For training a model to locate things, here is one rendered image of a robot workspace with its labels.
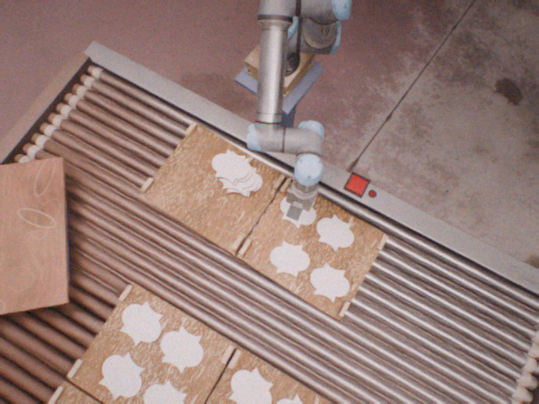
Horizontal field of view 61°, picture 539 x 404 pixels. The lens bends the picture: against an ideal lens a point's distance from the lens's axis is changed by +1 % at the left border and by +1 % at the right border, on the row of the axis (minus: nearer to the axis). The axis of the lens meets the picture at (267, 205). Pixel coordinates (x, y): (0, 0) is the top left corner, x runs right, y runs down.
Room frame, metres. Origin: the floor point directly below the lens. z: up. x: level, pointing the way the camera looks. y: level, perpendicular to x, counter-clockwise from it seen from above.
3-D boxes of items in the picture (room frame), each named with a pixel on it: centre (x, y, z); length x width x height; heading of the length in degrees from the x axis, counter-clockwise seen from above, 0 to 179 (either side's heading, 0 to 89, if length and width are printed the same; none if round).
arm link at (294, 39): (1.10, -0.03, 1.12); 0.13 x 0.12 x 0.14; 86
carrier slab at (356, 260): (0.37, -0.17, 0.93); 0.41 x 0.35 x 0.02; 60
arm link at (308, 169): (0.49, -0.11, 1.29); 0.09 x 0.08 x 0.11; 176
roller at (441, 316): (0.44, -0.04, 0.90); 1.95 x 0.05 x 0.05; 63
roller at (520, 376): (0.40, -0.02, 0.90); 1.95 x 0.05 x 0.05; 63
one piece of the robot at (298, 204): (0.47, -0.10, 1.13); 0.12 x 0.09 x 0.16; 157
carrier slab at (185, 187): (0.58, 0.20, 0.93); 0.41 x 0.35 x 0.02; 59
